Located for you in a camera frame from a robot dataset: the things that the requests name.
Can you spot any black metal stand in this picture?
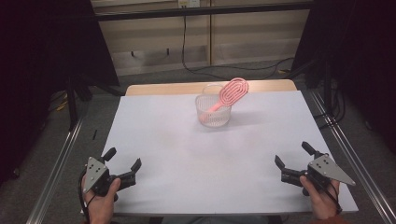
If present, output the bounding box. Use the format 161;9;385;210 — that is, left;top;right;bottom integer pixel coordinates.
64;74;94;132

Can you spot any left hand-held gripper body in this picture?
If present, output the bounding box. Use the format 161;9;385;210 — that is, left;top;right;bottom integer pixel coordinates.
82;156;138;203

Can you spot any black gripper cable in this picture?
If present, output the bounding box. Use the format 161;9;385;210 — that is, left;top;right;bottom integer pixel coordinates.
78;169;94;224
312;176;344;215

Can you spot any white table mat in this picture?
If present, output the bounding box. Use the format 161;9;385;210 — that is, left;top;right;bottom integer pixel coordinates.
79;90;360;216

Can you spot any dark curtain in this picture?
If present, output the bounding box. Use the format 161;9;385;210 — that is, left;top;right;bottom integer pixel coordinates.
290;0;396;154
0;0;121;188

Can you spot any pink hairbrush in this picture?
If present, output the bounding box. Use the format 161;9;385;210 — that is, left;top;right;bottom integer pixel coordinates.
199;77;250;124

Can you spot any yellow floor cable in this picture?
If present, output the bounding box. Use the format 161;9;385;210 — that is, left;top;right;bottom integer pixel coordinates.
55;98;70;112

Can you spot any person's left hand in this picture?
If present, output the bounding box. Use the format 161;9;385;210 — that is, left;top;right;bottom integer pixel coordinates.
80;176;122;224

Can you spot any long black floor cable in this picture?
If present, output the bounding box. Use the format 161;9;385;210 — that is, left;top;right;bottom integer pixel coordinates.
181;6;295;81

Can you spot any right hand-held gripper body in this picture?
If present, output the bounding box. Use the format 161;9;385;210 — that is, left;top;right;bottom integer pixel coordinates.
280;153;357;198

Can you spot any metal floor rail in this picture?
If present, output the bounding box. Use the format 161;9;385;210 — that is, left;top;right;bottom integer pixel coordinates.
25;114;86;224
309;89;396;224

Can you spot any person's right hand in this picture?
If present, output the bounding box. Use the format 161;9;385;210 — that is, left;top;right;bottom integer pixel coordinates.
299;175;342;220

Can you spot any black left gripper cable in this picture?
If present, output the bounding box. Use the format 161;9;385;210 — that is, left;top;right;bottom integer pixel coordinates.
78;169;94;224

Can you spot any white wall socket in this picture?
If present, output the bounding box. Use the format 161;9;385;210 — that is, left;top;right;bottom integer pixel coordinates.
177;0;201;9

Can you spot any black horizontal bar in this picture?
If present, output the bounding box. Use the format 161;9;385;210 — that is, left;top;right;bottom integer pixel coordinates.
92;1;316;22

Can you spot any white plastic basket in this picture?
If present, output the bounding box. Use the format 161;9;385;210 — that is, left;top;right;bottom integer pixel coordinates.
194;83;233;128

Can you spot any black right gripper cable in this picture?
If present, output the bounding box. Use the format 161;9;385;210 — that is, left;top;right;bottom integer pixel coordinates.
312;176;344;215

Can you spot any bundle of black floor cables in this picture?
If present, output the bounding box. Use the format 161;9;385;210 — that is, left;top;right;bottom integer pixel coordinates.
313;79;347;129

